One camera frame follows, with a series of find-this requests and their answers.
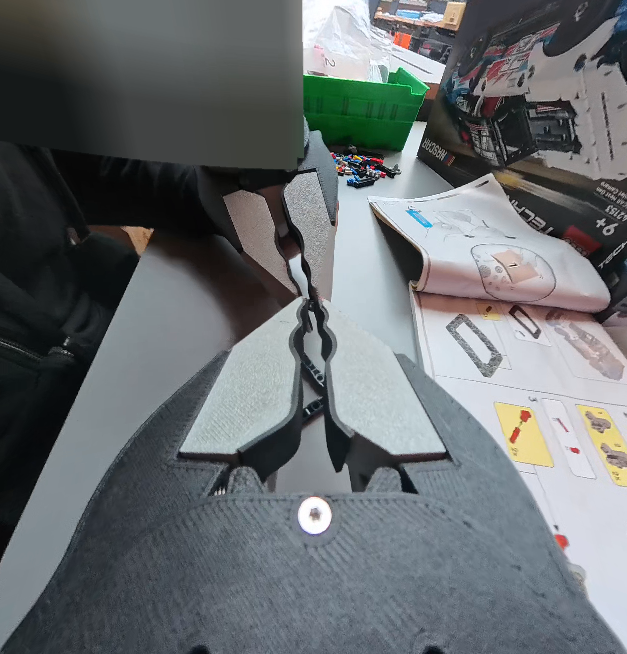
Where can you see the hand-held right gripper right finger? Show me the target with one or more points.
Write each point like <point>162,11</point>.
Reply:
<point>385,403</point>

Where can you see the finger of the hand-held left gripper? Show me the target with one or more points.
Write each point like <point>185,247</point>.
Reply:
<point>252,230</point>
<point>313,214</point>

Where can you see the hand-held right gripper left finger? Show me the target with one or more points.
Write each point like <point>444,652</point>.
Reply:
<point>242,398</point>

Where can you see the black rectangular lego frame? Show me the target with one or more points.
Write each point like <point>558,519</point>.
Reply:
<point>313,370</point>

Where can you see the person's left forearm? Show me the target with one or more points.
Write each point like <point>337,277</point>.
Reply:
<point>139,194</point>

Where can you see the pile of colourful lego pieces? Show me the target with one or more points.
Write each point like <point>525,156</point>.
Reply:
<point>359,166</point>

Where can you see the lego instruction booklet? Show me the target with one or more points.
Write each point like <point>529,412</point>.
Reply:
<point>472,398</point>

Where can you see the lego set box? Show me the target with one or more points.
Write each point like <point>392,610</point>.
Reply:
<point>523,102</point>

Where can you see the green plastic bin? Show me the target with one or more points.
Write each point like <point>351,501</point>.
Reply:
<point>359,112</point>

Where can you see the clear plastic bag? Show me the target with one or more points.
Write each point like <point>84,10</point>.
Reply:
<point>344,41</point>

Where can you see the storage shelf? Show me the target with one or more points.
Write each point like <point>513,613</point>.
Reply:
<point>421,30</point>

